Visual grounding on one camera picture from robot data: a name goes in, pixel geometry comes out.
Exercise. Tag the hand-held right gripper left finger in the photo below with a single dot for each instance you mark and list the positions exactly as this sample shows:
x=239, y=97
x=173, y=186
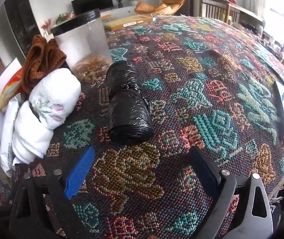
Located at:
x=79, y=174

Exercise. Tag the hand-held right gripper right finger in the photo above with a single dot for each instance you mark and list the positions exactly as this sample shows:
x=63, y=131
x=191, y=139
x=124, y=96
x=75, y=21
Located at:
x=203, y=175

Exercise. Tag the white plastic package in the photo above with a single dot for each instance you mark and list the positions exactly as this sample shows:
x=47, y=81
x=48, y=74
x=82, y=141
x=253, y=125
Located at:
x=7, y=129

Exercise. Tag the black plastic bag roll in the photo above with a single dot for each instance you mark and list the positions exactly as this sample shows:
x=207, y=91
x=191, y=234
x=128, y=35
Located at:
x=127, y=104

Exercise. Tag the white embroidered towel roll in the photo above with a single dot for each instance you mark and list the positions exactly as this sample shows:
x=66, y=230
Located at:
x=57, y=92

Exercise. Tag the orange fish plush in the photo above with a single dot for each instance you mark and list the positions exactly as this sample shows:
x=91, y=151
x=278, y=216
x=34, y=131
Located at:
x=10, y=89

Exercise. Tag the brown knit cloth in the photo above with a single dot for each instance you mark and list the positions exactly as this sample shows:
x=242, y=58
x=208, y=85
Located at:
x=40, y=62

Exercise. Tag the colourful patterned woven blanket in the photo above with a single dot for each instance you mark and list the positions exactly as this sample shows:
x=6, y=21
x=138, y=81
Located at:
x=181, y=92

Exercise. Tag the clear jar with black lid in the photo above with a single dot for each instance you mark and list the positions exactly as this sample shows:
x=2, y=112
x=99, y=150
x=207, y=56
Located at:
x=82, y=42

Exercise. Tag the red flower bouquet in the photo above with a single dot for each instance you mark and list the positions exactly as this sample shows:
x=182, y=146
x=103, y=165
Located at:
x=47, y=26

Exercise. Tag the green plant with red decorations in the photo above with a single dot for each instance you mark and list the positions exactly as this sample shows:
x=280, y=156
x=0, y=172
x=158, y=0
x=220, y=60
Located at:
x=63, y=18

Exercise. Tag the dark glass display cabinet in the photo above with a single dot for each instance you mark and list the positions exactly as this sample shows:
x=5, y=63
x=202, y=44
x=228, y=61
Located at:
x=20, y=22

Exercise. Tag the flat wooden box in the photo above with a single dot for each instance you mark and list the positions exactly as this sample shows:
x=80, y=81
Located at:
x=129, y=23

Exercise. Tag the wooden slatted bench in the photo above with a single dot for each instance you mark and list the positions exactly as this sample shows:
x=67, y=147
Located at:
x=231, y=11

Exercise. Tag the white television cabinet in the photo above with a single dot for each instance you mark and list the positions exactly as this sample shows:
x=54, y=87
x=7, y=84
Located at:
x=122, y=11

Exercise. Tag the black television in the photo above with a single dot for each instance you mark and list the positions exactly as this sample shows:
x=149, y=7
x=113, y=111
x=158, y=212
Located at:
x=92, y=2

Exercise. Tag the orange lounge chair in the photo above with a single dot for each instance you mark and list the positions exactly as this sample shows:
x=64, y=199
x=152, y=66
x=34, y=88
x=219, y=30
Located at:
x=162, y=5

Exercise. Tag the small green potted plant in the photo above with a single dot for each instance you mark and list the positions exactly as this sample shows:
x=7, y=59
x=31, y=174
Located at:
x=119, y=2

